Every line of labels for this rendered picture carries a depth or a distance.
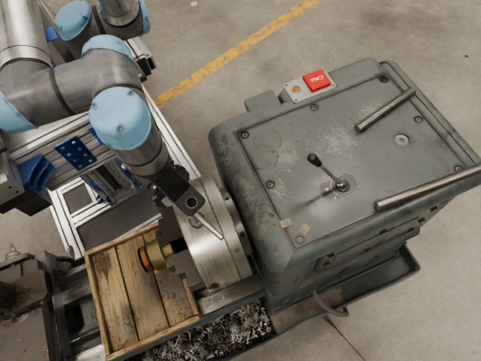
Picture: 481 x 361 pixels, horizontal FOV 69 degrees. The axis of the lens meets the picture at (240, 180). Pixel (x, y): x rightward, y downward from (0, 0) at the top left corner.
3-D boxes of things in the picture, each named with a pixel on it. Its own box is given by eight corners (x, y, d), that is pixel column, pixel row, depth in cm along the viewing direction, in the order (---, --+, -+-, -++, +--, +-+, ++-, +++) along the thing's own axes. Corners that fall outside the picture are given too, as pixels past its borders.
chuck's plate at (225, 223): (216, 193, 121) (204, 154, 92) (253, 280, 111) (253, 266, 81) (207, 197, 121) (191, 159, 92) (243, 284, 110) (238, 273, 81)
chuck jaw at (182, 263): (202, 241, 97) (216, 279, 90) (205, 248, 101) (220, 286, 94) (164, 257, 95) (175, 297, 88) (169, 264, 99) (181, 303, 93)
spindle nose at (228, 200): (229, 198, 115) (223, 175, 96) (255, 258, 108) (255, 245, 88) (220, 202, 115) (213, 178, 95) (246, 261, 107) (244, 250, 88)
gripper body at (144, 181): (160, 153, 74) (143, 124, 63) (189, 178, 72) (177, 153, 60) (133, 179, 72) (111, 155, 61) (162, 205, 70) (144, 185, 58)
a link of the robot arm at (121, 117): (134, 71, 48) (150, 123, 45) (155, 114, 58) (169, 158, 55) (78, 89, 47) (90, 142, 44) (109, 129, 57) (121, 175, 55)
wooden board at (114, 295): (168, 221, 126) (165, 217, 123) (202, 319, 110) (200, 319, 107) (88, 255, 123) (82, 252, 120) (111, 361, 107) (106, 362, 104)
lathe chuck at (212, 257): (207, 197, 121) (191, 159, 92) (243, 284, 110) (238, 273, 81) (182, 208, 120) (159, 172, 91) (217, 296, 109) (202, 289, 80)
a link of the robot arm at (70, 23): (70, 41, 115) (46, 4, 103) (110, 29, 116) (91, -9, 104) (74, 66, 110) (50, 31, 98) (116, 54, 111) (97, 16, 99)
